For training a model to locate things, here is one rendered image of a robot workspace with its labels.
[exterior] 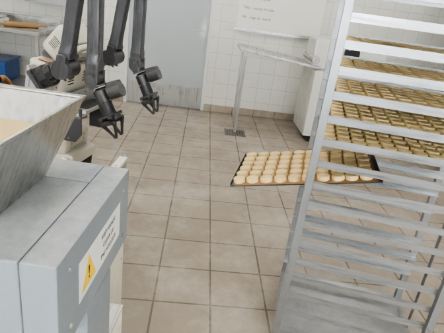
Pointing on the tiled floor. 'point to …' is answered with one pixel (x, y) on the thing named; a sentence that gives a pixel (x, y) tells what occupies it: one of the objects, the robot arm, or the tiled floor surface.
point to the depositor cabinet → (115, 319)
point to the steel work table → (30, 33)
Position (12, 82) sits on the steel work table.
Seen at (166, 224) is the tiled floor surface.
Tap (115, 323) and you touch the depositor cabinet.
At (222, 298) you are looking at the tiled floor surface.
